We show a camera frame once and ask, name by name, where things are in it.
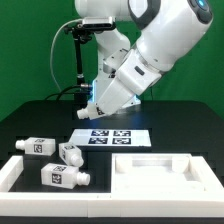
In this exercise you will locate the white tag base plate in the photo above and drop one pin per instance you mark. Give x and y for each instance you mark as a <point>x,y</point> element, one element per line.
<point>109,137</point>

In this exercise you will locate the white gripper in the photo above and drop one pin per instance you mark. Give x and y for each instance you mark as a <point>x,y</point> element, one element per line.
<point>131,78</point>

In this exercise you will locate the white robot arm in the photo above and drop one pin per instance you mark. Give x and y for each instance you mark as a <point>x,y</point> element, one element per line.
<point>138,42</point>

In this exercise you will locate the black camera on stand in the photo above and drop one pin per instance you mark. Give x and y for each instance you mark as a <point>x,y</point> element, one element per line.
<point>80,36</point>

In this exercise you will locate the white square tabletop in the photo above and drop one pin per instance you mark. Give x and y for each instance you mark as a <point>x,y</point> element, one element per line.
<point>145,174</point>

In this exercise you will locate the white U-shaped obstacle fence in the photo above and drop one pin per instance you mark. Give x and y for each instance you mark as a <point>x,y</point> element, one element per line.
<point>89,205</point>

